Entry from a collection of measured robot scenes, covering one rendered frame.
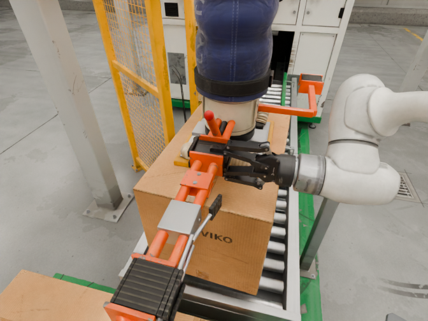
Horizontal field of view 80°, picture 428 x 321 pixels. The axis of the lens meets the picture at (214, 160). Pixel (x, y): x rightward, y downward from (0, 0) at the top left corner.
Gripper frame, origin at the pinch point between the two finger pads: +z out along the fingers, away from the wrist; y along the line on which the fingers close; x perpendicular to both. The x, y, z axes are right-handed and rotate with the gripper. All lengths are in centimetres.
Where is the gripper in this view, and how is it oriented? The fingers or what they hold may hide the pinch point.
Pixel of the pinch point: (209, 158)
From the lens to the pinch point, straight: 63.3
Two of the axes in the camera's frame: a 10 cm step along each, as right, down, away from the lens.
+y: 0.0, 7.8, 6.3
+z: -9.7, -1.6, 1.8
